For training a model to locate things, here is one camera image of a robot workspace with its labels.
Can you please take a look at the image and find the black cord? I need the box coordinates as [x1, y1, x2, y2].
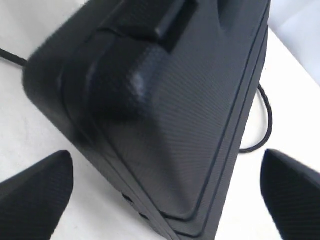
[0, 48, 273, 154]

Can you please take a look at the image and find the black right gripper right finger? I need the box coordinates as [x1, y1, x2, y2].
[260, 149, 320, 240]

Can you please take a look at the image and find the black plastic carrying case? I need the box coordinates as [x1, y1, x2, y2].
[23, 0, 270, 240]

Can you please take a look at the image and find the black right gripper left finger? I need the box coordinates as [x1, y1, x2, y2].
[0, 150, 74, 240]

